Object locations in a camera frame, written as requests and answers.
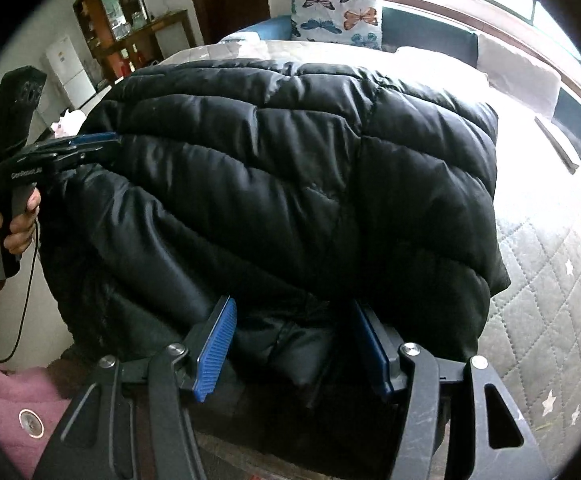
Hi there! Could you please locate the black puffer down jacket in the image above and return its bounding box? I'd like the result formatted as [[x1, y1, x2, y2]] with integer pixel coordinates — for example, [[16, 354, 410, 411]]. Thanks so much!
[[40, 56, 513, 470]]

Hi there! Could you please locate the pink sleeved left forearm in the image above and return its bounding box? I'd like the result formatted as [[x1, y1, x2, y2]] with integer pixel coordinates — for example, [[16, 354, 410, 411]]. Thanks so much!
[[0, 244, 102, 480]]

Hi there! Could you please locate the white refrigerator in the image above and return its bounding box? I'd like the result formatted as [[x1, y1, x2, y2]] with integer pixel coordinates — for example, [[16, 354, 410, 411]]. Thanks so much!
[[45, 36, 96, 110]]

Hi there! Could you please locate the wooden display cabinet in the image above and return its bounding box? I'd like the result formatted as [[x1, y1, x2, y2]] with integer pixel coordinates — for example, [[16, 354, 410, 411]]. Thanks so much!
[[72, 0, 198, 82]]

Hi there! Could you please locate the grey star quilted mat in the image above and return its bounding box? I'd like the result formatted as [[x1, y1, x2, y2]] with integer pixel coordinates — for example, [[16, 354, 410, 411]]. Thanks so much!
[[170, 39, 581, 470]]

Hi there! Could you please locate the teal sofa bed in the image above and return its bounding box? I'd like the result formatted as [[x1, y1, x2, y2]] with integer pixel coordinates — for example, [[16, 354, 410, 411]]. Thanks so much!
[[220, 4, 581, 221]]

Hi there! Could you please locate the white pillow with blue print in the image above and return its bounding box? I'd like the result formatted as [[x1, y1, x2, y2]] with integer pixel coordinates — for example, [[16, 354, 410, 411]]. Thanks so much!
[[394, 47, 489, 91]]

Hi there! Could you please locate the butterfly print pillow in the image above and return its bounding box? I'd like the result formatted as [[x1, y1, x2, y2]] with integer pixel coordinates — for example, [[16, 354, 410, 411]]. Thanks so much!
[[290, 0, 383, 50]]

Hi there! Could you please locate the beige back cushion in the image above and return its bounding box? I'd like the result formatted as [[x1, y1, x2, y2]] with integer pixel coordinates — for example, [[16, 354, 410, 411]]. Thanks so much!
[[477, 32, 561, 119]]

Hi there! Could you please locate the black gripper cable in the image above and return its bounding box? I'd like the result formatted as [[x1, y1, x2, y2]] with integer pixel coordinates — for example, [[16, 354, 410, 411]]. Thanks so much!
[[0, 219, 42, 365]]

